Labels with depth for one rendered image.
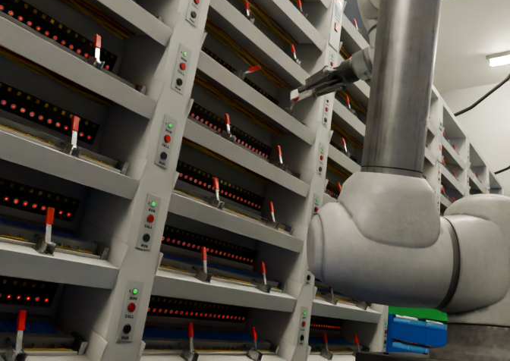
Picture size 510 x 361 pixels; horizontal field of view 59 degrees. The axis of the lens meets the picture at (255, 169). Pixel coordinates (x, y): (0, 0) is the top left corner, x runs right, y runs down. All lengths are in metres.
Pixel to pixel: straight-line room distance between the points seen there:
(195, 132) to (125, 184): 0.25
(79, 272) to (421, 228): 0.63
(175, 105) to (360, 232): 0.59
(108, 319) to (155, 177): 0.32
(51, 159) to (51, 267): 0.20
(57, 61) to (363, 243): 0.66
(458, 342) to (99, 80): 0.82
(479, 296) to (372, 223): 0.20
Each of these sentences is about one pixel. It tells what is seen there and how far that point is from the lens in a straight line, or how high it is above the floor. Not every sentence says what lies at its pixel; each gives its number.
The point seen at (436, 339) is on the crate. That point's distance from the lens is 1.60.
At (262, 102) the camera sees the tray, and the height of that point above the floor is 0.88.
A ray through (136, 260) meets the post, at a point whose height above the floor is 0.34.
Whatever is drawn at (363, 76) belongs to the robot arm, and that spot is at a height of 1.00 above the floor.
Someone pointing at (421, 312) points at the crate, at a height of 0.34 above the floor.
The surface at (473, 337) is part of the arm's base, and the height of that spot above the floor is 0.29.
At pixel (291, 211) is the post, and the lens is 1.59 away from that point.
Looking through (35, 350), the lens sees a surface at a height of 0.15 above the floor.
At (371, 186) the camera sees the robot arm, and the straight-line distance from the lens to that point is 0.72.
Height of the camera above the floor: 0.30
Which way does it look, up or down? 16 degrees up
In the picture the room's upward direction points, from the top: 9 degrees clockwise
